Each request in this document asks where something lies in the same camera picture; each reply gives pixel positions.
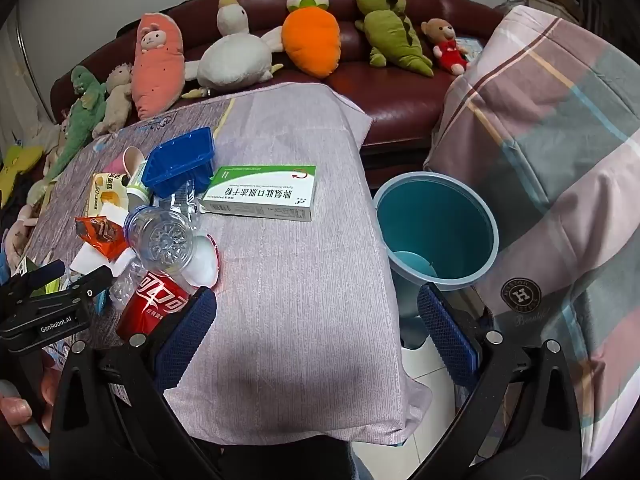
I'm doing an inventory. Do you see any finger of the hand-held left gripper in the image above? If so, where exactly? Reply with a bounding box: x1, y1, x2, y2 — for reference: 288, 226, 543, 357
10, 259, 67, 293
62, 265, 114, 303

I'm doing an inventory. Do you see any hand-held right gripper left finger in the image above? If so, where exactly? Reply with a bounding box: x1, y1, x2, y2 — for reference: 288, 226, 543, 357
50, 285, 221, 480

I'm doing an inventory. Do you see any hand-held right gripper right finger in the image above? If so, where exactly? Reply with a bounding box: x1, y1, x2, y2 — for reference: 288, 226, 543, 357
415, 282, 583, 480

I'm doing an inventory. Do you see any white tissue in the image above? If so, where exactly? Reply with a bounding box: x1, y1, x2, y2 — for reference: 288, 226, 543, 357
69, 242, 138, 281
100, 203, 133, 226

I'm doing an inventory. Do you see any clear plastic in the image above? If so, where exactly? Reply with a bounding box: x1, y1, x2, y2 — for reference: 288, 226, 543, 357
107, 260, 145, 311

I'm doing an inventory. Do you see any orange snack wrapper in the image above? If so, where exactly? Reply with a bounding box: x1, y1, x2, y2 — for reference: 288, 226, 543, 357
75, 215, 132, 261

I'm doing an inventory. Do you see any red soda can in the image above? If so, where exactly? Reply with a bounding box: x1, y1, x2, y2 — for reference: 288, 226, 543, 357
116, 270, 196, 343

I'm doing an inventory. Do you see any clear plastic bottle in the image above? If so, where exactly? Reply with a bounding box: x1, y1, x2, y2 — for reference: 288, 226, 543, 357
122, 177, 206, 277

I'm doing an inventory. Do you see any white container red rim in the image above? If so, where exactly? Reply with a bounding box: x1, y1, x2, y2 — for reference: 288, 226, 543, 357
182, 234, 221, 286

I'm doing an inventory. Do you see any yellow tissue pack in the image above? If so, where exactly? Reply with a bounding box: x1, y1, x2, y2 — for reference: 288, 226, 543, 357
91, 172, 132, 211

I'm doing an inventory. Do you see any small white plastic bottle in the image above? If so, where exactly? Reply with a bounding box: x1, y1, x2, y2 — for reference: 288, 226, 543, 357
125, 175, 153, 208

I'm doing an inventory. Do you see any blue plastic bin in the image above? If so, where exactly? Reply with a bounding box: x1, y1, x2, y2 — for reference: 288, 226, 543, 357
372, 172, 500, 292

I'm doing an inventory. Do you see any pink paper cup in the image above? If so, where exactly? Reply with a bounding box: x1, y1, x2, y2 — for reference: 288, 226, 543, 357
107, 146, 148, 186

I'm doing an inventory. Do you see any blue plastic tray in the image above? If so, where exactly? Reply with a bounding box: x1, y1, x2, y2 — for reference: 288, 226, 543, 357
141, 127, 216, 198

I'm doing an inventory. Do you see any white green medicine box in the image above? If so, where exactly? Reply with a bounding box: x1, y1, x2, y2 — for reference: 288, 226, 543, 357
200, 164, 319, 223

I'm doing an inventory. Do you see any person's left hand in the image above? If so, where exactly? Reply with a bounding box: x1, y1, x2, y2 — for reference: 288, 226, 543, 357
0, 352, 65, 445

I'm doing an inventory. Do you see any blue plastic stool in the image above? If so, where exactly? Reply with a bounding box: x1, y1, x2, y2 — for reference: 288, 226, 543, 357
397, 280, 442, 351

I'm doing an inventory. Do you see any yellow plush toy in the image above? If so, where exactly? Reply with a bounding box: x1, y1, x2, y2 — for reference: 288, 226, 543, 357
0, 142, 46, 186

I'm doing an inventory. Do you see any white tablecloth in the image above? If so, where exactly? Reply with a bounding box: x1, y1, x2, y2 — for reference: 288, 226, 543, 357
25, 81, 433, 446

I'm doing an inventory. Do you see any person's leg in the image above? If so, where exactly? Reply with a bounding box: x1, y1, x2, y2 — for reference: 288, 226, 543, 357
195, 435, 401, 480

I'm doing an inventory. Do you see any small green dinosaur plush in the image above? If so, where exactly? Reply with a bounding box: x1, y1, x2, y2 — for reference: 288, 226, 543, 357
50, 66, 108, 181

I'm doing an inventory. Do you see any beige plush doll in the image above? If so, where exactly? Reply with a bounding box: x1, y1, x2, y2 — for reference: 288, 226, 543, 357
92, 62, 133, 136

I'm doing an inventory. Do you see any pink carrot plush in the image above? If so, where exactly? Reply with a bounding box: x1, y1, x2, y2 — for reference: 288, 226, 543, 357
131, 13, 187, 121

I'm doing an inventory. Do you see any plaid blanket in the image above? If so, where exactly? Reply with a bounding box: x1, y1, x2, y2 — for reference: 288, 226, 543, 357
424, 5, 640, 480

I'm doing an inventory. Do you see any dark red leather sofa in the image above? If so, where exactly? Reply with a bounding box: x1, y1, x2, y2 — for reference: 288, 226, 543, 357
50, 0, 506, 176

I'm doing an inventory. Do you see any white goose plush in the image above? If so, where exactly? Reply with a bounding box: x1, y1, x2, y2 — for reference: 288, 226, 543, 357
182, 0, 286, 98

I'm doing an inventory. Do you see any brown teddy bear red outfit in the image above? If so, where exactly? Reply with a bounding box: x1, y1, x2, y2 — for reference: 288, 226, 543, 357
421, 18, 471, 76

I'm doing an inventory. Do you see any blue printed pack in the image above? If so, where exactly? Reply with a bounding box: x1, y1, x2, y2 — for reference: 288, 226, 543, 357
455, 36, 486, 61

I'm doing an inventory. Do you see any large green dinosaur plush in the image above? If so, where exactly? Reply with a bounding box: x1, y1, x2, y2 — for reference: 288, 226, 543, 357
355, 0, 434, 78

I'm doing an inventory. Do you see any orange carrot bunny plush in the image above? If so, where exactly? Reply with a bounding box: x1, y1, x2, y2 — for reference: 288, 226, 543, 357
281, 0, 342, 79

